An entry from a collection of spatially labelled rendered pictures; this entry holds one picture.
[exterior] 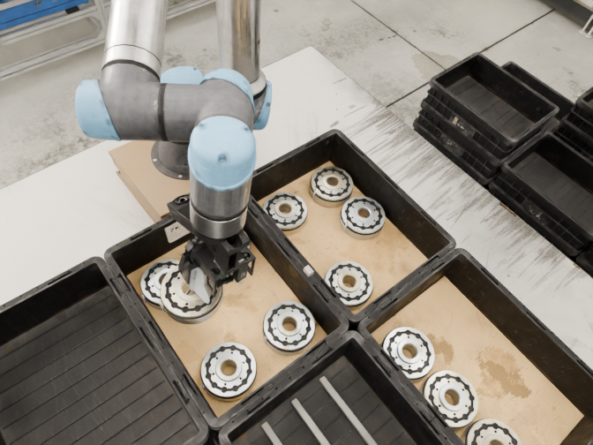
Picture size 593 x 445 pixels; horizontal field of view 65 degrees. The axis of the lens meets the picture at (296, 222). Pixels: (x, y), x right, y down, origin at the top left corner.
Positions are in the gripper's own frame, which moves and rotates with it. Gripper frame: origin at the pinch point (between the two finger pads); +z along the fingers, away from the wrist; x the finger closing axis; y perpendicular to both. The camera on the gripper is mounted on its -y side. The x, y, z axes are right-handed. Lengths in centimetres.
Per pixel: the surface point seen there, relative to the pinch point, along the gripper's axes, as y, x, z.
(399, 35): -118, 213, 78
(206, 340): 3.5, -2.0, 17.3
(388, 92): -84, 171, 82
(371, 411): 32.9, 15.3, 15.4
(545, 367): 48, 48, 10
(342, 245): 2.9, 34.1, 13.3
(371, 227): 4.1, 41.0, 9.7
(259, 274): -2.2, 14.8, 15.5
